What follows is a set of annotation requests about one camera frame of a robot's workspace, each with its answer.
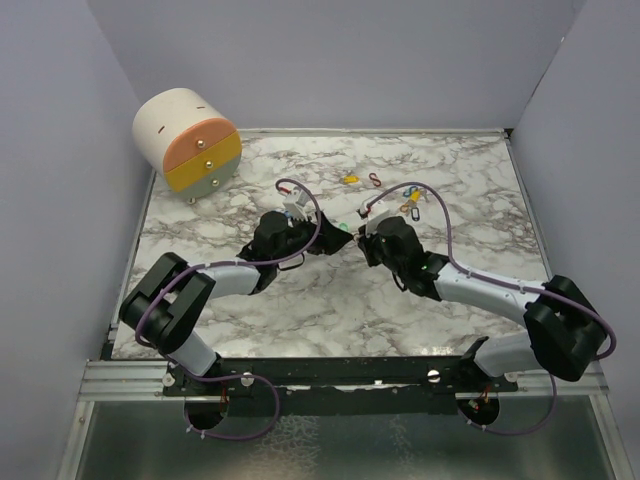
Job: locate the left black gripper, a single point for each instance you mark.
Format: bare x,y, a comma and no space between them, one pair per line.
330,238

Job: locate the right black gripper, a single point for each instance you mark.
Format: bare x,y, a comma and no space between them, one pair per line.
366,242

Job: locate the blue S carabiner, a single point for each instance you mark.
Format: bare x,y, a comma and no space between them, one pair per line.
410,190

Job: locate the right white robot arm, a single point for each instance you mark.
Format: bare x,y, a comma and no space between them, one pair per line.
561,335

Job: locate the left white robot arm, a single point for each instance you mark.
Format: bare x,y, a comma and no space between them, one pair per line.
165,305

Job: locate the dark red S carabiner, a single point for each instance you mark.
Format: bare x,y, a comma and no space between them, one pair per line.
375,180

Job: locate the round pastel drawer cabinet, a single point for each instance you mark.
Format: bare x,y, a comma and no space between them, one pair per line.
188,143

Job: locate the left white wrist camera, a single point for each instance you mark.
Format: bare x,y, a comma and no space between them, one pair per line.
294,204

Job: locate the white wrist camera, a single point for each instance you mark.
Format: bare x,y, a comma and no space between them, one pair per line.
372,213
294,204

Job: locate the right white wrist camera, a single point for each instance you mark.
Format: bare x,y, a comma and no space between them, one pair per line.
372,213

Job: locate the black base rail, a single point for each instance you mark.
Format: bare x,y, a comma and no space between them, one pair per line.
342,386

